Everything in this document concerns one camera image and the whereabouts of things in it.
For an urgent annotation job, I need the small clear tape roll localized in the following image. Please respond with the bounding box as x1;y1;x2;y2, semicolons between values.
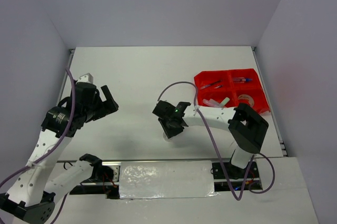
163;134;173;142

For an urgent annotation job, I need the pink highlighter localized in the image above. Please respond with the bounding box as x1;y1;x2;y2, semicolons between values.
203;99;220;108

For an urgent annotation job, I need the green highlighter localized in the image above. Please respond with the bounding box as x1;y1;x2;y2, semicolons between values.
220;97;230;107

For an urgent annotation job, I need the large tape roll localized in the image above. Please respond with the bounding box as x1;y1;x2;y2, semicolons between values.
237;94;255;107

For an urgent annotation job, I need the blue spray bottle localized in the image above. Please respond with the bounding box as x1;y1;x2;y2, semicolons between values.
232;77;252;83

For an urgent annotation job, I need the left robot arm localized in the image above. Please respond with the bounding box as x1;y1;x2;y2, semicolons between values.
1;81;118;223

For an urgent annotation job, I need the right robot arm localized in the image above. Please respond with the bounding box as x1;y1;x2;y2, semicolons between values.
153;100;269;177

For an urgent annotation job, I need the white foil panel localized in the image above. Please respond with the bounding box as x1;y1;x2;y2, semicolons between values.
119;160;216;199

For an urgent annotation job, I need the red compartment tray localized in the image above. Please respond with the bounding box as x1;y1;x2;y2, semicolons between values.
194;68;271;114

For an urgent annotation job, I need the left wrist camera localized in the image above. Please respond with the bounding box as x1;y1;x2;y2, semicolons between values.
77;73;94;84

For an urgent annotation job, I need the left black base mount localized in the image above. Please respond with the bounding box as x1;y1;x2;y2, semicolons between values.
80;154;120;199

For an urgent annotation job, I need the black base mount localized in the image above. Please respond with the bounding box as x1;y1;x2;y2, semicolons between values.
210;161;262;192
80;154;120;199

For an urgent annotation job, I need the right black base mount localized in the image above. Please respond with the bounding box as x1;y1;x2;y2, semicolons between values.
210;161;262;192

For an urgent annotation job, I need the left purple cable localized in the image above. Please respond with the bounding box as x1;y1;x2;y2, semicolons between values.
0;68;78;224

